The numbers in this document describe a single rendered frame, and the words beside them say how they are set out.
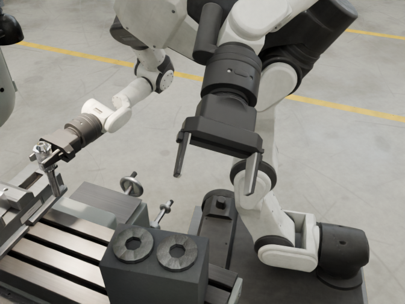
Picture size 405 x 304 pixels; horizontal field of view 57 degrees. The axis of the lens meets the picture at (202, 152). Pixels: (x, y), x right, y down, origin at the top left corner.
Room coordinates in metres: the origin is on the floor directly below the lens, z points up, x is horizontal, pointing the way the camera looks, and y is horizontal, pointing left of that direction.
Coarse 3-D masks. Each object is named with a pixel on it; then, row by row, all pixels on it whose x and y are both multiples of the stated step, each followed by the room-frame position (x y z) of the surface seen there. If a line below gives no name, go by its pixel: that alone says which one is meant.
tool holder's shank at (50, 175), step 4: (44, 172) 0.79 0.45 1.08; (48, 172) 0.79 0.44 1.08; (52, 172) 0.79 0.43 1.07; (48, 176) 0.79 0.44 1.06; (52, 176) 0.79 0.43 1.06; (48, 180) 0.79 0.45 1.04; (52, 180) 0.79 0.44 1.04; (56, 180) 0.80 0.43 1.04; (52, 184) 0.79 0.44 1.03; (56, 184) 0.79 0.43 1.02; (52, 188) 0.79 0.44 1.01; (56, 188) 0.79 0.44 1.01; (52, 192) 0.79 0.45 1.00; (56, 192) 0.79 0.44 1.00; (60, 192) 0.80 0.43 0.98; (56, 196) 0.79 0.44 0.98
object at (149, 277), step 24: (120, 240) 0.52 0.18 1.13; (144, 240) 0.52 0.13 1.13; (168, 240) 0.52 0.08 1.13; (192, 240) 0.52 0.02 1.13; (120, 264) 0.46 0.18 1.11; (144, 264) 0.46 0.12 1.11; (168, 264) 0.45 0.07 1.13; (192, 264) 0.46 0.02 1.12; (120, 288) 0.45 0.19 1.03; (144, 288) 0.44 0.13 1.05; (168, 288) 0.43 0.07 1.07; (192, 288) 0.42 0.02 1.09
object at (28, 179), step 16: (16, 176) 0.86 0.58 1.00; (32, 176) 0.87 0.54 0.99; (48, 192) 0.82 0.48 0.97; (64, 192) 0.85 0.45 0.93; (32, 208) 0.75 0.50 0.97; (48, 208) 0.78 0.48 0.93; (0, 224) 0.65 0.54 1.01; (16, 224) 0.69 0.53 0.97; (32, 224) 0.72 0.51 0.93; (0, 240) 0.63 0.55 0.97; (16, 240) 0.66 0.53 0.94; (0, 256) 0.60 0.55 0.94
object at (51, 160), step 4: (56, 152) 0.80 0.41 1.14; (60, 152) 0.81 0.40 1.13; (52, 156) 0.79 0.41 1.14; (56, 156) 0.80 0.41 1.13; (60, 156) 0.80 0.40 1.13; (44, 160) 0.77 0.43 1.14; (48, 160) 0.77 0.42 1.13; (52, 160) 0.78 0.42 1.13; (56, 160) 0.79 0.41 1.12; (44, 164) 0.76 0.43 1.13; (48, 164) 0.77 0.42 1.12; (52, 164) 0.78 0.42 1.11
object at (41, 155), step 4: (48, 144) 0.82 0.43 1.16; (48, 148) 0.80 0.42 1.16; (36, 152) 0.78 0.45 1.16; (40, 152) 0.78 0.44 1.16; (44, 152) 0.78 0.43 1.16; (48, 152) 0.79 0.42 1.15; (52, 152) 0.81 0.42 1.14; (36, 156) 0.78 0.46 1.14; (40, 156) 0.78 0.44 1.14; (44, 156) 0.78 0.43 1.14; (48, 156) 0.79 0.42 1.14; (40, 160) 0.78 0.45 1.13; (40, 164) 0.78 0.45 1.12; (44, 168) 0.78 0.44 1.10; (48, 168) 0.78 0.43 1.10
